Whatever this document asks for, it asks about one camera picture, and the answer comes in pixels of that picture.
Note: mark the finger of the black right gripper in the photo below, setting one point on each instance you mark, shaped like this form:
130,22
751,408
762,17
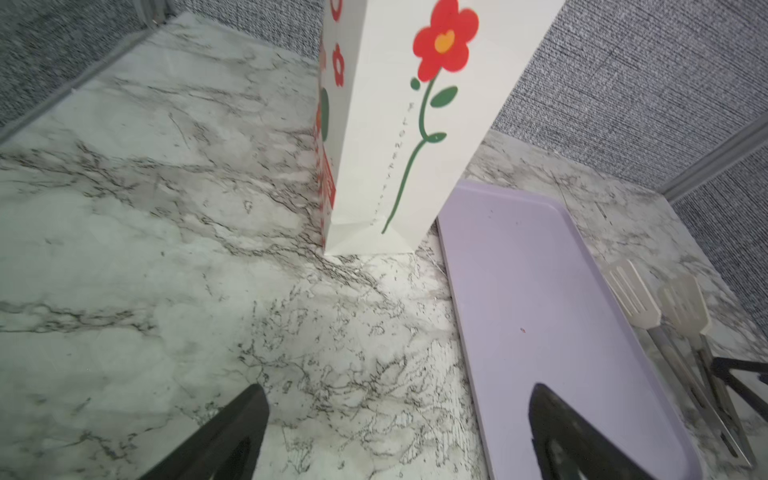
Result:
741,381

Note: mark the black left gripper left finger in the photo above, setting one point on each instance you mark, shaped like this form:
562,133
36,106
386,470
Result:
226,447

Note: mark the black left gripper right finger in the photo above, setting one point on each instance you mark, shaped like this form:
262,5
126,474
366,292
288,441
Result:
567,446

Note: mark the metal tongs with white tips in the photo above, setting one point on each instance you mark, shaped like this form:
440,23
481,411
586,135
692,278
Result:
678,322

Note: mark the white paper bag with rose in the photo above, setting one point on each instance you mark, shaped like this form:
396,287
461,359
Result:
407,90

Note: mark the lilac plastic tray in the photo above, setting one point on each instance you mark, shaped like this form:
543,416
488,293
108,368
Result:
533,307

